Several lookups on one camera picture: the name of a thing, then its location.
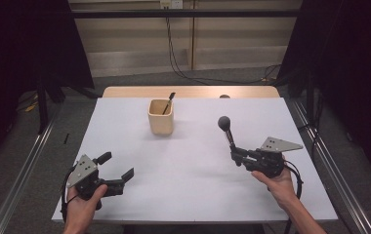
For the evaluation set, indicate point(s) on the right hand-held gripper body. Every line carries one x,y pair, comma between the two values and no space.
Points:
266,161

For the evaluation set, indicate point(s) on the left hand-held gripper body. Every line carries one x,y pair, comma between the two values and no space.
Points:
83,170

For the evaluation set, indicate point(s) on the thick black powder brush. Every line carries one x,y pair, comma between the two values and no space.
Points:
224,123

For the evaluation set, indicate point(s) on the beige wooden holder cup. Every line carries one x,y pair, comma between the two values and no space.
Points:
160,123

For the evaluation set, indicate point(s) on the thin black makeup brush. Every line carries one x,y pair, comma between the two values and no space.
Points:
171,96

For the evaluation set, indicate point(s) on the person's right hand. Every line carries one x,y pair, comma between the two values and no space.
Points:
281,190

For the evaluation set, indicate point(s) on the person's left hand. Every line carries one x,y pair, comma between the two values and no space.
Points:
79,216

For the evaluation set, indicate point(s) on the white table sheet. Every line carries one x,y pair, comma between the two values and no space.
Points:
186,182

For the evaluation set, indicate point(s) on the dark table grommet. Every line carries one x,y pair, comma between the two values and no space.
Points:
224,96

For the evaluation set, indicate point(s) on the black metal stand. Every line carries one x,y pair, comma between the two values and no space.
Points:
310,97
42,107

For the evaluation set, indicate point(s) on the light wooden table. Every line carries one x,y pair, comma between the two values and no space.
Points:
190,91

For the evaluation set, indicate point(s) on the yellow floor item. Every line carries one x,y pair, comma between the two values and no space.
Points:
30,107

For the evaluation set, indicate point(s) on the black curtain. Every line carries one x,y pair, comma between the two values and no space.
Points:
17,48
352,65

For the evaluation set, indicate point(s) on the black horizontal bar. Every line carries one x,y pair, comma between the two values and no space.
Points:
186,13

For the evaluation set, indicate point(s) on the metal floor rail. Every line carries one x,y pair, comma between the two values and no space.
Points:
24,169
339,182

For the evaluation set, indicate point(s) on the white wall socket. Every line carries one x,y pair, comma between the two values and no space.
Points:
171,3

